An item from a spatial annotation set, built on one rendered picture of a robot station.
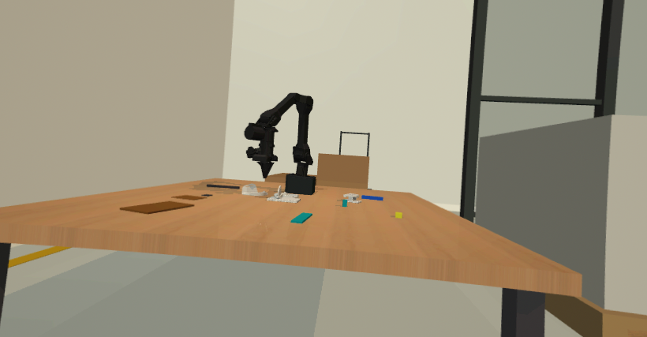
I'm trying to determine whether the teal flat plate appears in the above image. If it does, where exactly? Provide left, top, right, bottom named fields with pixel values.
left=291, top=212, right=312, bottom=223

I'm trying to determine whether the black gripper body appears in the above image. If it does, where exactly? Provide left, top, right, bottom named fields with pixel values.
left=252, top=141, right=278, bottom=163

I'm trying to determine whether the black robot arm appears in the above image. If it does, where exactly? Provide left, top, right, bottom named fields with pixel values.
left=245, top=93, right=313, bottom=177

